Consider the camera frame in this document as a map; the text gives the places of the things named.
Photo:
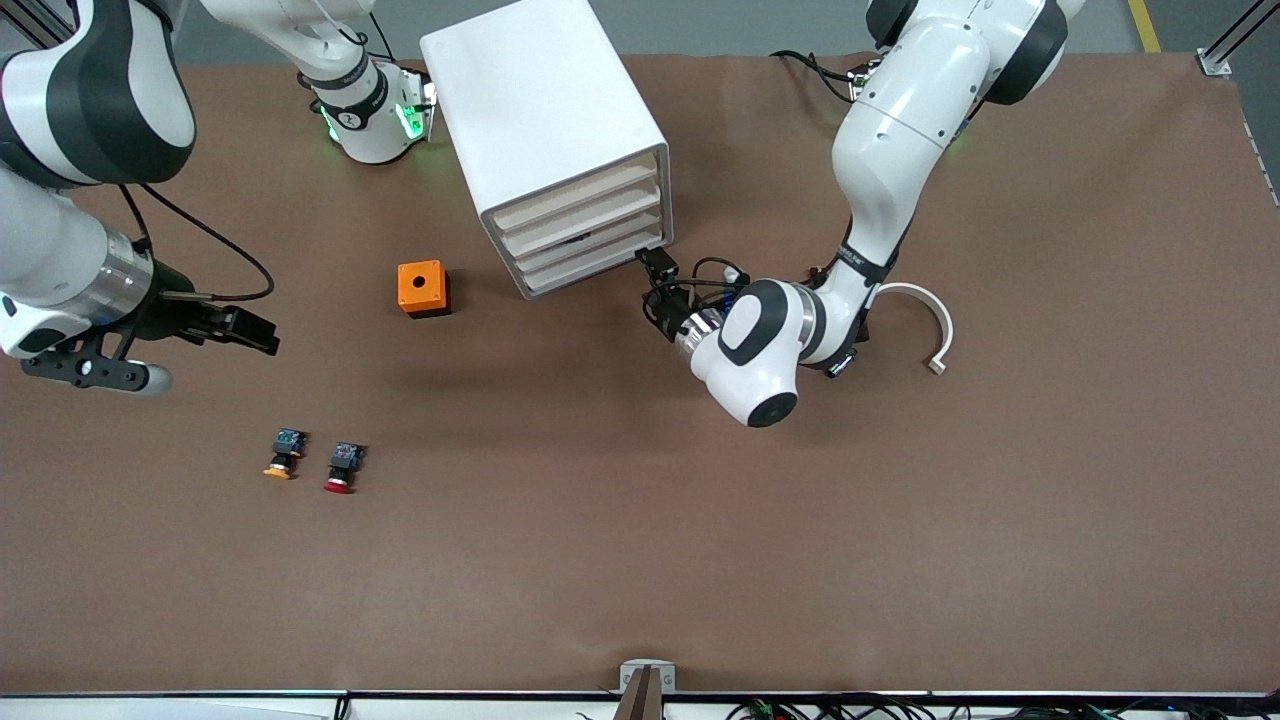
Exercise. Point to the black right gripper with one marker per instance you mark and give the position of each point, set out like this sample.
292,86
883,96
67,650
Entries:
172,310

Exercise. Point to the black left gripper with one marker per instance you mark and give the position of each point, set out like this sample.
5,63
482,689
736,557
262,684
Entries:
672,309

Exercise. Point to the white cabinet drawer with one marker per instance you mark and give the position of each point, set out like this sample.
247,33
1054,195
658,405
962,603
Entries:
585,218
610,232
600,265
575,195

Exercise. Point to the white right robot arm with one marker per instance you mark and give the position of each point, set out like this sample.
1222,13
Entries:
90,100

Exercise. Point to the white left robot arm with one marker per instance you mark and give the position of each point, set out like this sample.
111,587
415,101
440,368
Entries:
890,150

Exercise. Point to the yellow push button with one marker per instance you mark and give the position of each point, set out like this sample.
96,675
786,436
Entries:
283,455

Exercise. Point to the red push button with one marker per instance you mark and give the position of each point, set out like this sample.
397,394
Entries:
343,468

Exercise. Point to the white drawer cabinet shell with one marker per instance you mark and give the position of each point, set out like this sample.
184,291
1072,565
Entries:
530,90

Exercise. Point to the brown paper table cover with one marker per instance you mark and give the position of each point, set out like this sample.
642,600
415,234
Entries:
640,560

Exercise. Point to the white table edge strip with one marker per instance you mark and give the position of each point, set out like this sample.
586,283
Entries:
200,708

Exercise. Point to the orange button enclosure box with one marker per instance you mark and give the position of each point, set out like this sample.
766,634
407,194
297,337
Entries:
430,295

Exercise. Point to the silver key switch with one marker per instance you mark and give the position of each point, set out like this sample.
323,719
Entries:
843,367

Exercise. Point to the white curved plastic bracket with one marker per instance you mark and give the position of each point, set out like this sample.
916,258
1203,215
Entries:
940,320

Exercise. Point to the aluminium frame profile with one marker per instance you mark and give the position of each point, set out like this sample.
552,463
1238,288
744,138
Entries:
40,20
1230,45

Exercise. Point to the grey metal camera bracket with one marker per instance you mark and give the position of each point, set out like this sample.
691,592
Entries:
630,672

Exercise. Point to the brown camera post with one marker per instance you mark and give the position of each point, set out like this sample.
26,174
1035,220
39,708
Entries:
642,700

